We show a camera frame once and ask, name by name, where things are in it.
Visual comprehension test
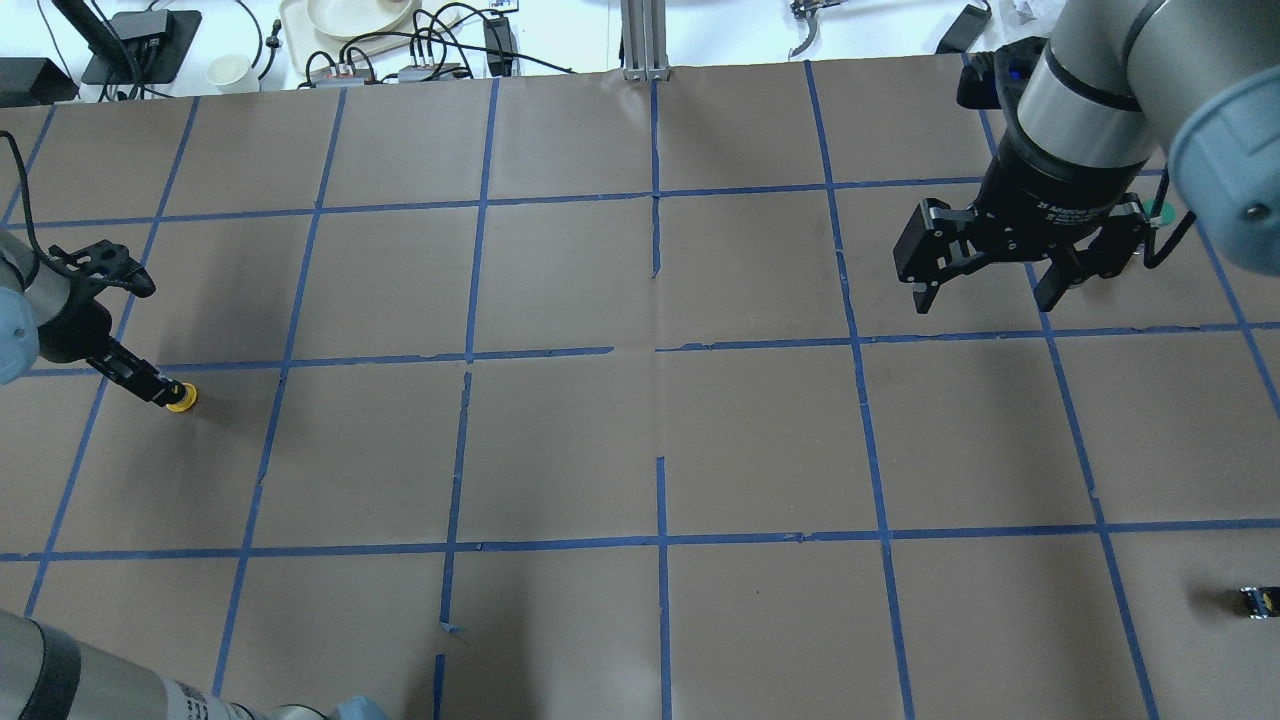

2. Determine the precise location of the black monitor stand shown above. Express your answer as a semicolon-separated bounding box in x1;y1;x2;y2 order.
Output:
52;1;204;87

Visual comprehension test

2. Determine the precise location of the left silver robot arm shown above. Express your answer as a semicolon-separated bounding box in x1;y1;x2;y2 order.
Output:
1;131;195;407

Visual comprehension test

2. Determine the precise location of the small black contact block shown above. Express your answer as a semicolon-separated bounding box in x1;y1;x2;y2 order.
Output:
1239;585;1280;619

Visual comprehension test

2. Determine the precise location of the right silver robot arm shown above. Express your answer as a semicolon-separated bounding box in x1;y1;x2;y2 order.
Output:
893;1;1279;314

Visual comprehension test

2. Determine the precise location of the black power adapter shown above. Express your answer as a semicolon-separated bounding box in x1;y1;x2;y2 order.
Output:
934;1;993;55

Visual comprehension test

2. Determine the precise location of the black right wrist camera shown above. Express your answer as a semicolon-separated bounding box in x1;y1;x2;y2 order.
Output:
955;36;1048;110

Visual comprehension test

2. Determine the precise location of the yellow push button switch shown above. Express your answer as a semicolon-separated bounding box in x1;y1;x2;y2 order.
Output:
163;382;198;413

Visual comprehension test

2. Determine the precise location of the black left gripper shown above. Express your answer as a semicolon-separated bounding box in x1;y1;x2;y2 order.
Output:
38;299;166;404

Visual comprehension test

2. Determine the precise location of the white paper cup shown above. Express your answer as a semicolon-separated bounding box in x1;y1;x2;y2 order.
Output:
206;54;260;94

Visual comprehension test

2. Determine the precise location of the aluminium frame post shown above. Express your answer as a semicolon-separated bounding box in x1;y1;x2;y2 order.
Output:
620;0;671;82

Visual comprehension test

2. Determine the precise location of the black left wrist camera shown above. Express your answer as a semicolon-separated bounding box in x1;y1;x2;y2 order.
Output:
44;240;157;299

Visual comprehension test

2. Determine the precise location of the green push button switch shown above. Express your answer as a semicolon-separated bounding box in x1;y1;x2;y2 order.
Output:
1146;199;1178;228

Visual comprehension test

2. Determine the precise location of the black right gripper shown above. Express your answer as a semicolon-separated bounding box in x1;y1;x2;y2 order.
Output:
892;129;1153;314

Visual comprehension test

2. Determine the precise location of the beige plate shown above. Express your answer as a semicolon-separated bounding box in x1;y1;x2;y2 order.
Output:
303;0;419;40

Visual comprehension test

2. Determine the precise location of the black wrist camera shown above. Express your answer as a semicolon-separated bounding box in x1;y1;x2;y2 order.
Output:
955;36;1048;110
44;240;157;299

